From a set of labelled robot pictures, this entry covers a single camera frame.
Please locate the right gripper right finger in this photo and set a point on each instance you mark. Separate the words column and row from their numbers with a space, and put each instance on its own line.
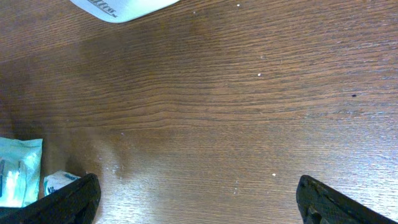
column 321, row 204

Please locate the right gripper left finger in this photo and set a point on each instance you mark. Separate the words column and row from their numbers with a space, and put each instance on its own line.
column 75, row 203

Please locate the small white green packet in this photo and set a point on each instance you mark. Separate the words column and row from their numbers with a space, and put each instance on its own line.
column 58, row 180

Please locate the teal wet wipes pack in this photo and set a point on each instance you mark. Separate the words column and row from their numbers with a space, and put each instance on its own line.
column 20, row 172

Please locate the white barcode scanner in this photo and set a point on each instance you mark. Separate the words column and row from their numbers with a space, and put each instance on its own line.
column 120, row 11

